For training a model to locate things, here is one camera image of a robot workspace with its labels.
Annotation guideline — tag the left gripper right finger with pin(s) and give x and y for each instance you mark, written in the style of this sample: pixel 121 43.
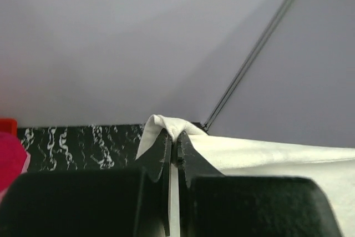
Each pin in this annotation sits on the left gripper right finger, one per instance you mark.
pixel 190 164

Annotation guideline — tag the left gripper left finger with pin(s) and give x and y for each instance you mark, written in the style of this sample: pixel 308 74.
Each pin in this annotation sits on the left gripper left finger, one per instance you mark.
pixel 153 211

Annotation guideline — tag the white coca-cola t-shirt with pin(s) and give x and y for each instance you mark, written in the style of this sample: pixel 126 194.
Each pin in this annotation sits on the white coca-cola t-shirt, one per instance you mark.
pixel 331 168

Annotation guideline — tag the light pink t-shirt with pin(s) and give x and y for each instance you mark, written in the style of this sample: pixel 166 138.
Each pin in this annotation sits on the light pink t-shirt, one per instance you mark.
pixel 26 163

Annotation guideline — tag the magenta t-shirt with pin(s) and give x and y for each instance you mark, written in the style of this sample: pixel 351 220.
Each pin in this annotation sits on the magenta t-shirt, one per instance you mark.
pixel 13 156

